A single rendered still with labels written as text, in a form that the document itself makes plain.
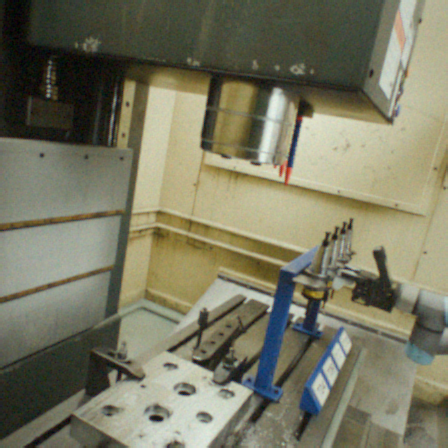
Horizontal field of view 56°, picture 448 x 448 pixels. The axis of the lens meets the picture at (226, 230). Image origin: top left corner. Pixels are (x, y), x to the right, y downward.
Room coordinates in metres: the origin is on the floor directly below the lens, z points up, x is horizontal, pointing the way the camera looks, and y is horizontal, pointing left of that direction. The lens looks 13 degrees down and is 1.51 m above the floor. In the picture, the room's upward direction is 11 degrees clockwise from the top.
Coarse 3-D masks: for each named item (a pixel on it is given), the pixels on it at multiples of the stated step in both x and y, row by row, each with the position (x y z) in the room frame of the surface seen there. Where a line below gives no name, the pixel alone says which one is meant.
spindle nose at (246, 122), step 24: (216, 96) 0.73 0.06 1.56; (240, 96) 0.70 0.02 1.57; (264, 96) 0.70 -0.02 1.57; (288, 96) 0.72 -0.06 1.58; (216, 120) 0.72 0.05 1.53; (240, 120) 0.70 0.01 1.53; (264, 120) 0.70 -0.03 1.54; (288, 120) 0.73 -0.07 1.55; (216, 144) 0.72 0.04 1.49; (240, 144) 0.70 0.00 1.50; (264, 144) 0.71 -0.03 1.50; (288, 144) 0.76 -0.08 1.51
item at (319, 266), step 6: (318, 252) 0.99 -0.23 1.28; (324, 252) 0.98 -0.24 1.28; (318, 258) 0.98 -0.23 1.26; (324, 258) 0.98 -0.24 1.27; (312, 264) 0.99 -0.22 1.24; (318, 264) 0.98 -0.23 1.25; (324, 264) 0.98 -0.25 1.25; (312, 270) 0.98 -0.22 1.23; (318, 270) 0.98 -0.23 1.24; (324, 270) 0.98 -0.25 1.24
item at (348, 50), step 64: (64, 0) 0.80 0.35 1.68; (128, 0) 0.74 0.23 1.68; (192, 0) 0.70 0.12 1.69; (256, 0) 0.65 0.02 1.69; (320, 0) 0.62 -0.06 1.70; (384, 0) 0.59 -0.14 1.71; (128, 64) 0.78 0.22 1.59; (192, 64) 0.69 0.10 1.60; (256, 64) 0.65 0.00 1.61; (320, 64) 0.61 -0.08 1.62
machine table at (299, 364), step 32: (224, 320) 1.33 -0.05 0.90; (256, 320) 1.44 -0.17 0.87; (288, 320) 1.44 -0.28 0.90; (160, 352) 1.05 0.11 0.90; (192, 352) 1.08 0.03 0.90; (224, 352) 1.12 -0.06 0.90; (256, 352) 1.16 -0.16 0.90; (288, 352) 1.19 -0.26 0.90; (320, 352) 1.23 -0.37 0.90; (352, 352) 1.28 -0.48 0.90; (288, 384) 1.02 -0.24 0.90; (352, 384) 1.13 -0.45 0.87; (64, 416) 0.74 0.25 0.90; (256, 416) 0.90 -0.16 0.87; (288, 416) 0.88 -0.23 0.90; (320, 416) 0.90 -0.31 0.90
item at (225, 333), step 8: (224, 328) 1.14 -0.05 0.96; (232, 328) 1.15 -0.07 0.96; (216, 336) 1.08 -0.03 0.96; (224, 336) 1.09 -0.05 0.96; (232, 336) 1.13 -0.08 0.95; (216, 344) 1.03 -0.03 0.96; (224, 344) 1.07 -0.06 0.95; (232, 344) 1.14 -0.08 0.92; (200, 352) 0.98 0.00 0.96; (208, 352) 0.98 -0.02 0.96; (216, 352) 1.01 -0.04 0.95; (192, 360) 0.95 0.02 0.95; (200, 360) 0.94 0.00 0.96; (208, 360) 0.96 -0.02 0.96; (208, 368) 0.97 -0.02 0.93
